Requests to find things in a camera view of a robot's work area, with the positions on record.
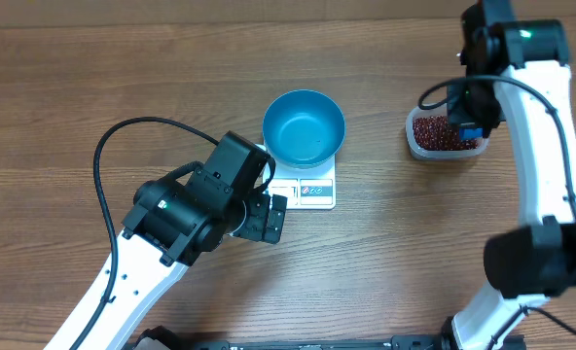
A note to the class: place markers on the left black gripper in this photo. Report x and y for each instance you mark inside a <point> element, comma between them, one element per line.
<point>260,206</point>

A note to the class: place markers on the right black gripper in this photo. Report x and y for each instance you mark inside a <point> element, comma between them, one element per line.
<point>462,116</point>

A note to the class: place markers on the blue plastic measuring scoop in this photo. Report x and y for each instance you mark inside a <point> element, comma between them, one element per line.
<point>467,134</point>

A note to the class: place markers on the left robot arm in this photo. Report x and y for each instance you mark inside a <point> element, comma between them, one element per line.
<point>172,222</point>

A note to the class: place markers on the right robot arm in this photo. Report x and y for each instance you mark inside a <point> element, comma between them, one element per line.
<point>518,73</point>

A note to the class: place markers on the blue metal bowl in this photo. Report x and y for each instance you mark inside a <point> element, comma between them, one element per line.
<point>303,128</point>

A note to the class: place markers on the white digital kitchen scale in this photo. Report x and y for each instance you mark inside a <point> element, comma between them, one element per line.
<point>305,175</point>

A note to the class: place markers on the red adzuki beans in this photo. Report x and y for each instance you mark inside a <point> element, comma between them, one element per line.
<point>435,134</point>

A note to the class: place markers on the clear plastic food container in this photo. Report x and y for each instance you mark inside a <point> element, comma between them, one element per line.
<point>421,154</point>

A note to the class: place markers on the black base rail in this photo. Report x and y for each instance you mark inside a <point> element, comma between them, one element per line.
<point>162,338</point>

